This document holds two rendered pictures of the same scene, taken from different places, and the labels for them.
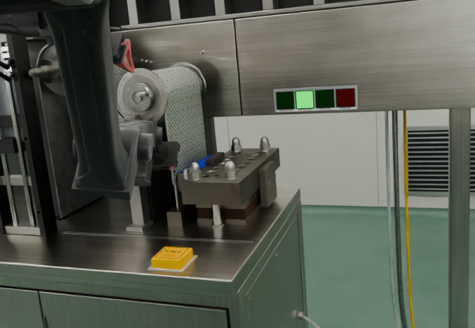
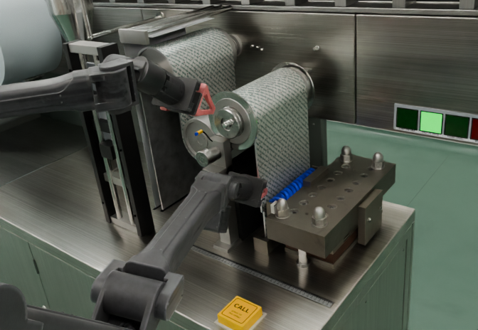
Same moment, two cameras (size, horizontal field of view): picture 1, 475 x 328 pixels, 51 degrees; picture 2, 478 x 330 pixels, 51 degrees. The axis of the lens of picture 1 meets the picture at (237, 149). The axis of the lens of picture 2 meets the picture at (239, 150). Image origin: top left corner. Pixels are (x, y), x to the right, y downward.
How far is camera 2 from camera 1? 0.46 m
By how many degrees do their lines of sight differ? 24
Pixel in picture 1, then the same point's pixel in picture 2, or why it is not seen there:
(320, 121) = not seen: outside the picture
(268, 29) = (396, 32)
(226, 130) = not seen: hidden behind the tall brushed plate
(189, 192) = (274, 230)
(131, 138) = (146, 304)
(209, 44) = (324, 40)
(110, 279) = (181, 320)
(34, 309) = not seen: hidden behind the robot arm
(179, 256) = (244, 320)
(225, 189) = (309, 238)
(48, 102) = (149, 102)
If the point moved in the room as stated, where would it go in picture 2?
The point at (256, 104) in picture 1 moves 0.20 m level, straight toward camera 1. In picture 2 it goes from (373, 116) to (362, 148)
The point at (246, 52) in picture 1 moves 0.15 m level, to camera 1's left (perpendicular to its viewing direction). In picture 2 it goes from (366, 55) to (308, 56)
